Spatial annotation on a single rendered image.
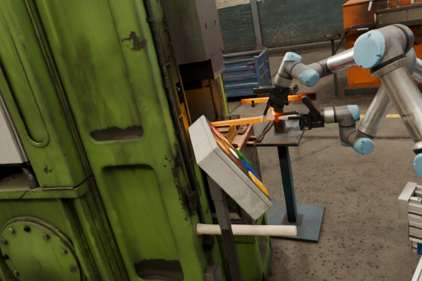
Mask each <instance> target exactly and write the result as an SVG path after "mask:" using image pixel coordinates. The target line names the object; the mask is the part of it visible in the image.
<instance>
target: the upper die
mask: <svg viewBox="0 0 422 281"><path fill-rule="evenodd" d="M178 67H179V70H180V75H181V80H182V83H186V82H195V81H200V80H209V79H214V78H216V77H217V76H218V75H219V74H220V73H221V72H223V71H224V70H225V65H224V59H223V54H222V51H220V52H218V53H217V54H216V55H214V56H213V57H211V58H210V59H208V60H207V61H199V62H195V63H187V64H182V65H178Z"/></svg>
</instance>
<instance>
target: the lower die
mask: <svg viewBox="0 0 422 281"><path fill-rule="evenodd" d="M214 127H215V128H216V129H217V130H218V131H219V132H220V133H221V134H222V135H223V136H224V137H225V138H226V139H227V140H228V141H229V142H230V143H232V140H233V139H234V137H235V135H236V133H237V129H236V125H232V126H230V124H229V125H215V126H214Z"/></svg>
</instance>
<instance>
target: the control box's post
mask: <svg viewBox="0 0 422 281"><path fill-rule="evenodd" d="M214 205H215V210H216V213H217V218H218V221H219V226H220V230H221V234H222V239H223V242H224V247H225V252H226V255H227V261H228V264H229V270H230V275H231V277H232V281H243V279H242V274H241V268H240V265H239V259H238V255H237V250H236V246H235V241H234V235H233V232H232V226H231V220H230V215H229V210H228V206H227V200H226V197H225V198H224V200H223V201H214Z"/></svg>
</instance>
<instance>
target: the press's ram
mask: <svg viewBox="0 0 422 281"><path fill-rule="evenodd" d="M163 1H164V5H165V9H166V15H167V18H168V23H169V27H170V31H171V37H172V40H173V45H174V48H175V53H176V59H177V62H178V64H179V65H182V64H187V63H195V62H199V61H207V60H208V59H210V58H211V57H213V56H214V55H216V54H217V53H218V52H220V51H222V50H223V49H224V44H223V40H222V33H221V30H220V23H219V17H218V12H217V7H216V2H215V0H163Z"/></svg>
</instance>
